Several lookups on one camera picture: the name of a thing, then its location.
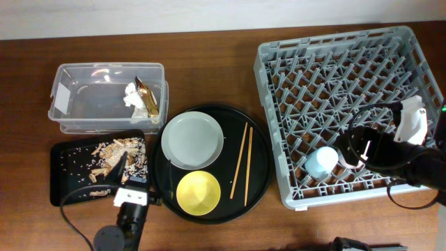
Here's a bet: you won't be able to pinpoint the gold snack wrapper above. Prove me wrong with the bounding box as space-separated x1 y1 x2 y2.
134 77 160 117

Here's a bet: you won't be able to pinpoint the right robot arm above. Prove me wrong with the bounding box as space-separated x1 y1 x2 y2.
334 107 445 210

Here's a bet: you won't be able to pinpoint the clear plastic bin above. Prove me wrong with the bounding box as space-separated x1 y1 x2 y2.
48 62 169 135

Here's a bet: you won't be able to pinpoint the food scraps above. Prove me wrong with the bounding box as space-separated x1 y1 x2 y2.
59 137 147 198

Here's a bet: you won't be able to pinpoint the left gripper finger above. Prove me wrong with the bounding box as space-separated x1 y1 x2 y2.
105 151 128 185
164 160 174 200

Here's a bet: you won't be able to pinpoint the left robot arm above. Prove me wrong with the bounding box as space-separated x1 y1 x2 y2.
93 152 162 250

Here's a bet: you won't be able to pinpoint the round black tray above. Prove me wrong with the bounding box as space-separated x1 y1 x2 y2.
148 104 275 225

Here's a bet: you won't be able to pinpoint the grey dishwasher rack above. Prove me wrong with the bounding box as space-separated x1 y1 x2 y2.
254 26 445 211

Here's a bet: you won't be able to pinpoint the white tissue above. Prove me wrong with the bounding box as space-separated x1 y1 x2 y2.
123 82 149 119

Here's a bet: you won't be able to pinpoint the wooden chopstick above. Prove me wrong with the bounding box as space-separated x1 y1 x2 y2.
244 127 253 207
229 122 248 199

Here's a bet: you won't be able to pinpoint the blue cup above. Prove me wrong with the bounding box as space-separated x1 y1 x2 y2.
304 146 339 178

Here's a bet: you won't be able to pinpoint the yellow bowl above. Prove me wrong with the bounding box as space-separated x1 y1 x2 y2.
176 171 221 216

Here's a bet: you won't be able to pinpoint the black rectangular tray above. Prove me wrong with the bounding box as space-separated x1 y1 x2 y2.
49 130 148 206

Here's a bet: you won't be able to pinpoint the grey plate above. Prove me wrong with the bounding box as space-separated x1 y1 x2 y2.
161 111 224 171

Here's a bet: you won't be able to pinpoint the pink cup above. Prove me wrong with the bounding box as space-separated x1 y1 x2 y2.
337 149 357 169

